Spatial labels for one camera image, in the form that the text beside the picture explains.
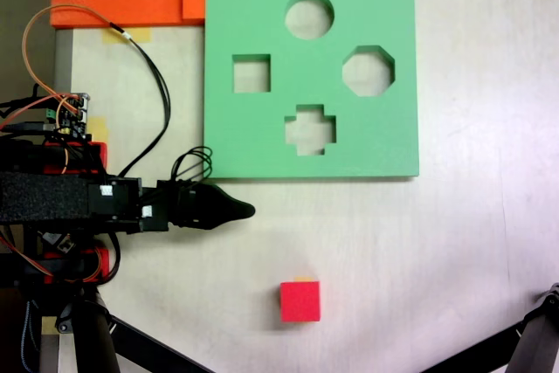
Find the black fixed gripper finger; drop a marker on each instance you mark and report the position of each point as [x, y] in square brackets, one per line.
[233, 211]

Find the red square block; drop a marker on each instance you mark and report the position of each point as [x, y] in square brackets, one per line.
[300, 301]

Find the green shape sorting board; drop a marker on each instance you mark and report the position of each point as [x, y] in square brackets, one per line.
[244, 137]

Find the yellow tape piece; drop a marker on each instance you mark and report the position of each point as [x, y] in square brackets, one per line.
[302, 279]
[49, 325]
[140, 35]
[99, 128]

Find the black circuit board red LED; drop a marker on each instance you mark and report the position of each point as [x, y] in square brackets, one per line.
[59, 242]

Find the thin black tripod strut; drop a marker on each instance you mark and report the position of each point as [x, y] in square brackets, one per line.
[476, 351]
[153, 349]

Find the black tripod leg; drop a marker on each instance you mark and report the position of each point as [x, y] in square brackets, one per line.
[537, 338]
[94, 338]

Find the grey usb plug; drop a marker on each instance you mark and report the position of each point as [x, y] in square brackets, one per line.
[30, 126]

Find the red arm base mount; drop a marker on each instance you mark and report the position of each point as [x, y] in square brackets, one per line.
[102, 154]

